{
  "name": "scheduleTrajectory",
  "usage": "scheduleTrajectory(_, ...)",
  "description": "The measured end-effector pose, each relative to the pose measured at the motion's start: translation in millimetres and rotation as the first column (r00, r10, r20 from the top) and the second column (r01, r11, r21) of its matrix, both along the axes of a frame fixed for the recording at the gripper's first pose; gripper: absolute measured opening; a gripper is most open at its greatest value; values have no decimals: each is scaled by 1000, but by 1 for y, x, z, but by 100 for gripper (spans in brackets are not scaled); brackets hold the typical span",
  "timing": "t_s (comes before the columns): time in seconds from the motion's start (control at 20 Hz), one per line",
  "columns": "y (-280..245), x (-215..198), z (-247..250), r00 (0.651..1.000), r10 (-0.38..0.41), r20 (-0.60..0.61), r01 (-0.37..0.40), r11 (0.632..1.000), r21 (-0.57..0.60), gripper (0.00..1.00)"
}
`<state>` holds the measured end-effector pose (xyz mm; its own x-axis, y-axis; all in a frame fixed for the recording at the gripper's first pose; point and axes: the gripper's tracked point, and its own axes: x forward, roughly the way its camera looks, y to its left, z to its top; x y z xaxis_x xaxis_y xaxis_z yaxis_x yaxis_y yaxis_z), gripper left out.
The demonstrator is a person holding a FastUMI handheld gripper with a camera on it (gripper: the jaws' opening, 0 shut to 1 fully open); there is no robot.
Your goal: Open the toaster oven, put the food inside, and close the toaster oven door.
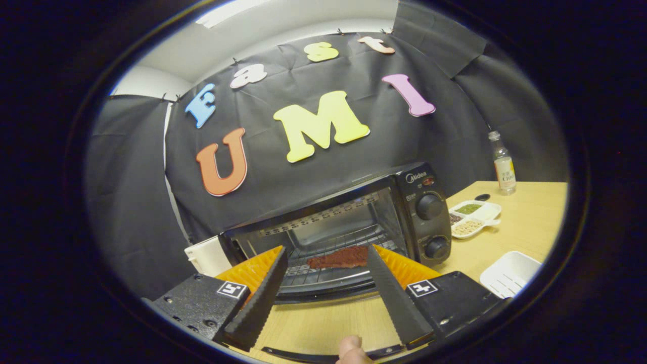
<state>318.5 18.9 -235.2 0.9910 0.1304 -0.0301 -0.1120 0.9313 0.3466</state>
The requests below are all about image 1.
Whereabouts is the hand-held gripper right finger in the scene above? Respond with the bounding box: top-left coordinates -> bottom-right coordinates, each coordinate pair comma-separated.
366,244 -> 506,349

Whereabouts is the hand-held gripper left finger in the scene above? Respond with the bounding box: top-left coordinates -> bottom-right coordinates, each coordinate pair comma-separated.
151,246 -> 289,353

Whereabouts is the brown meat slice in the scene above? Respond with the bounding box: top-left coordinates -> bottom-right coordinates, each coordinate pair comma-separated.
307,245 -> 369,269

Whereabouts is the black toaster oven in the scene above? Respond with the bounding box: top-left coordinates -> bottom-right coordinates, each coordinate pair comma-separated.
218,162 -> 453,363

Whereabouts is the white bread toaster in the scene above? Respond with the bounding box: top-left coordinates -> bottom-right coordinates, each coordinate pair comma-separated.
184,235 -> 233,278

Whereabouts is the white divided condiment dish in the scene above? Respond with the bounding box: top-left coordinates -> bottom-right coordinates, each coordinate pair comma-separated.
449,200 -> 502,240

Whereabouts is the white plastic tray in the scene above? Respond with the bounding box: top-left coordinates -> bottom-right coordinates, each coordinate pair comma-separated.
479,251 -> 542,299

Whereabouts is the clear glass bottle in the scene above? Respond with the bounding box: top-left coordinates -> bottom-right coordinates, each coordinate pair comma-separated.
488,130 -> 517,196

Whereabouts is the ceiling light panel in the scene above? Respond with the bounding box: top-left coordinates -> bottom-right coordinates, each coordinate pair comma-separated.
196,0 -> 271,29

